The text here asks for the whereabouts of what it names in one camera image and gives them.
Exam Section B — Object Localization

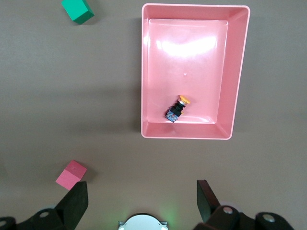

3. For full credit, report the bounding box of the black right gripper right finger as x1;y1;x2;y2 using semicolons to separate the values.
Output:
193;180;295;230

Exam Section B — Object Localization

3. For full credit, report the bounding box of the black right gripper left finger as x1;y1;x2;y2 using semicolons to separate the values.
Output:
0;181;89;230

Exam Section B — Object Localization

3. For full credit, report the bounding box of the yellow push button switch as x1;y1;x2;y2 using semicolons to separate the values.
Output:
165;95;191;123

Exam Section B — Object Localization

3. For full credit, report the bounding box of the pink foam cube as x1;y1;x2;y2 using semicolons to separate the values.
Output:
55;160;88;191

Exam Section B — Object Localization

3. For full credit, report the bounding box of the brown table cover sheet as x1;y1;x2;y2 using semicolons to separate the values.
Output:
0;0;307;230

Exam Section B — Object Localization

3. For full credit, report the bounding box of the pink plastic tray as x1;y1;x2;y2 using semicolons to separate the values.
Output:
141;3;251;140

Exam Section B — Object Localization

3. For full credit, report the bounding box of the green foam cube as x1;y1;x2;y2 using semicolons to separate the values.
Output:
61;0;95;25

